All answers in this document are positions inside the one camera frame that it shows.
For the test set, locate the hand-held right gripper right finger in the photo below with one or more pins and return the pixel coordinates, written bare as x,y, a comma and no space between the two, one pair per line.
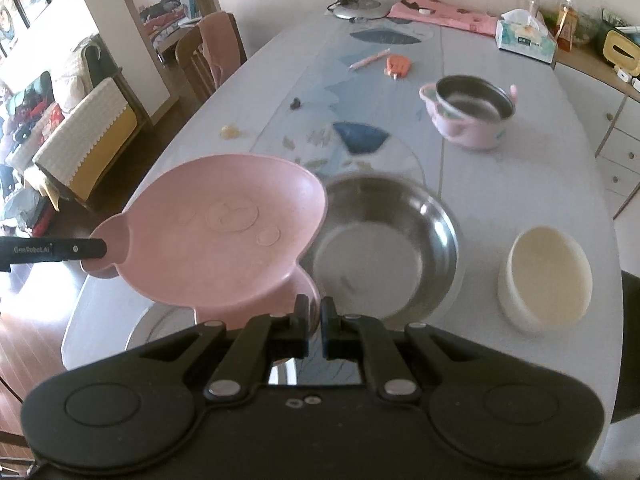
330,330

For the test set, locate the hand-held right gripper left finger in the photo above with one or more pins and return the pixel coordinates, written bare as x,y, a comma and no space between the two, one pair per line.
300,325

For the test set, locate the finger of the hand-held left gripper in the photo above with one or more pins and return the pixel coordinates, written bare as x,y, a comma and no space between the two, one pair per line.
87,248

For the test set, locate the stainless steel bowl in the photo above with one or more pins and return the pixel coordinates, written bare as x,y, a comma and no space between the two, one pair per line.
380,260

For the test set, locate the pink bear-shaped plate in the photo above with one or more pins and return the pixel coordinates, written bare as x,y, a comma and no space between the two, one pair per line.
225,220

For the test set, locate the cream bowl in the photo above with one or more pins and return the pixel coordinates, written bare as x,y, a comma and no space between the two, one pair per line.
545,270

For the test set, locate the pink pot with steel liner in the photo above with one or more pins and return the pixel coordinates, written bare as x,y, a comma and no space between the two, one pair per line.
470,132

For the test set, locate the sofa with white lace covers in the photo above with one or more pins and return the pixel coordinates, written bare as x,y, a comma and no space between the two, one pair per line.
85,125

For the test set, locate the pile of clothes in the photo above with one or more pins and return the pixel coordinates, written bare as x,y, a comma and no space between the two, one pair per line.
25,125

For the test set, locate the small yellow object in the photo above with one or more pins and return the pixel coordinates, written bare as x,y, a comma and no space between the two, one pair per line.
231,131

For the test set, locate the wooden chair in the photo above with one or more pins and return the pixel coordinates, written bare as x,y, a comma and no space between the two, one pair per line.
192,60

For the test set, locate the small dark object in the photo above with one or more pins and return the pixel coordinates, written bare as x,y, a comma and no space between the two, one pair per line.
296,104

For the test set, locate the blue printed table runner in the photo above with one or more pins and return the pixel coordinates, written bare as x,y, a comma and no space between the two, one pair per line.
350,105

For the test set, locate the bed with red bedding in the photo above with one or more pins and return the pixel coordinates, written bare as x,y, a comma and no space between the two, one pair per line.
165,25

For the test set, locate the pink towel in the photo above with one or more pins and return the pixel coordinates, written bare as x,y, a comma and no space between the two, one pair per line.
220,45

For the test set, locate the small orange plastic tool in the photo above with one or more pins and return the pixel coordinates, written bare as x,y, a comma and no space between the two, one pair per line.
398,66

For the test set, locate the pink printed cloth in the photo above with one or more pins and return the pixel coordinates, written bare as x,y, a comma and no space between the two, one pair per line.
450,16

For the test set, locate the white sideboard with drawers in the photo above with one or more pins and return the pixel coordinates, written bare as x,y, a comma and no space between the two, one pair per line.
620,145

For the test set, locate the tissue box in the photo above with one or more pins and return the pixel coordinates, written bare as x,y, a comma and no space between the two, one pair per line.
525,42

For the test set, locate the small white charger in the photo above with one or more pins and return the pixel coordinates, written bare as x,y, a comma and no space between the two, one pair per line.
625,76

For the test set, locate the yellow tissue holder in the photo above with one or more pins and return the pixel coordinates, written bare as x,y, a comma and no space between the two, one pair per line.
622,50

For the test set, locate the large glass jar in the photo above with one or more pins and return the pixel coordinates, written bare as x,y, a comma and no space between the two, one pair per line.
587,5

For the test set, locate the wooden door frame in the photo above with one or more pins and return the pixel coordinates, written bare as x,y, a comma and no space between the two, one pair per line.
145,35

